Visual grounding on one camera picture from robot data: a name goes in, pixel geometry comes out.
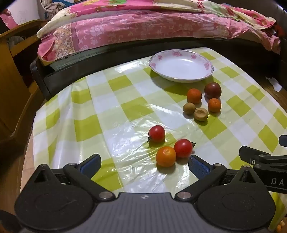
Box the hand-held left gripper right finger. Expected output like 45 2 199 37
175 154 264 201

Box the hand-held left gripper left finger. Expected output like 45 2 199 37
34 154 116 201

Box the red cherry tomato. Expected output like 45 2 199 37
173 139 196 158
147 125 166 143

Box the small orange mandarin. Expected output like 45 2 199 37
208 98 222 113
187 88 202 104
156 146 177 167

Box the brown longan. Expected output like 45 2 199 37
194 108 209 122
183 102 196 115

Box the dark red tomato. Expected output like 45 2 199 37
204 82 222 99

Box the white floral rim plate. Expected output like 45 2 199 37
149 50 214 83

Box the green white checkered tablecloth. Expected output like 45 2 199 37
32 47 287 233

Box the white paper scrap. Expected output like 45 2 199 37
265 76 282 92

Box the wooden cabinet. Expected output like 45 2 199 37
0 19 49 153

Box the pink floral quilt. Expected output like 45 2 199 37
45 0 277 28
36 15 282 62

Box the grey cloth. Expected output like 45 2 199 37
7 35 24 49

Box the blue white cloth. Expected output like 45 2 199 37
43 0 75 22

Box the pink floral cloth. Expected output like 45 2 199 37
0 9 17 30

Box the black bed frame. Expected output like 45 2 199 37
30 36 287 102

